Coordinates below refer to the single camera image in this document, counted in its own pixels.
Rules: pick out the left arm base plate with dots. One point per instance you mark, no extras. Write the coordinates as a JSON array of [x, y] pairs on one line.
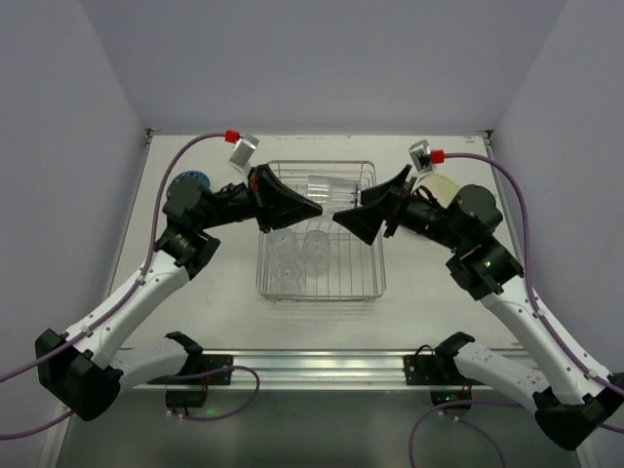
[[216, 365]]

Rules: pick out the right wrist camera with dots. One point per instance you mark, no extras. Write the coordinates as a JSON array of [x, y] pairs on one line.
[[425, 159]]

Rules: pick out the aluminium front mounting rail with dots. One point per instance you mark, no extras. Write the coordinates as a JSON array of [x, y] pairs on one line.
[[317, 370]]

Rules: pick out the blue patterned bowl red outside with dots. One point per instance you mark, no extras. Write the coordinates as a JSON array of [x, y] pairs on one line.
[[198, 176]]

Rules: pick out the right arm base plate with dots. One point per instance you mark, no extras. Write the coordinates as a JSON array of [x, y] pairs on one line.
[[420, 367]]

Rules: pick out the metal wire dish rack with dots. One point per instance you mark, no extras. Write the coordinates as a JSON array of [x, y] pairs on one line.
[[354, 270]]

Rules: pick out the clear glass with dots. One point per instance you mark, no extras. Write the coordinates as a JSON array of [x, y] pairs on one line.
[[287, 277], [316, 246], [283, 244], [333, 194]]

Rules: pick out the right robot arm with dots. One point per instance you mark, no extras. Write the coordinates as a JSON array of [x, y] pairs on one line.
[[569, 393]]

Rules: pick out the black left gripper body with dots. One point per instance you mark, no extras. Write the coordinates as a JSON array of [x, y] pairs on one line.
[[258, 198]]

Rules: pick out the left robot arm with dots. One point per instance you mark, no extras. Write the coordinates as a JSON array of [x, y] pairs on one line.
[[85, 366]]

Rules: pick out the cream plate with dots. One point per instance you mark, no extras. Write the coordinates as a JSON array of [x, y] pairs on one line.
[[441, 187]]

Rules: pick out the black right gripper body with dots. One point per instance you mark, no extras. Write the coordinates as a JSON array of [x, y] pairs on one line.
[[396, 205]]

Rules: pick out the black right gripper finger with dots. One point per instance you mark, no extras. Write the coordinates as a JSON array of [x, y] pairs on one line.
[[370, 195], [365, 222]]

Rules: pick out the aluminium table edge rail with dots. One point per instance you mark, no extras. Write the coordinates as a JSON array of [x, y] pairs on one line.
[[506, 194]]

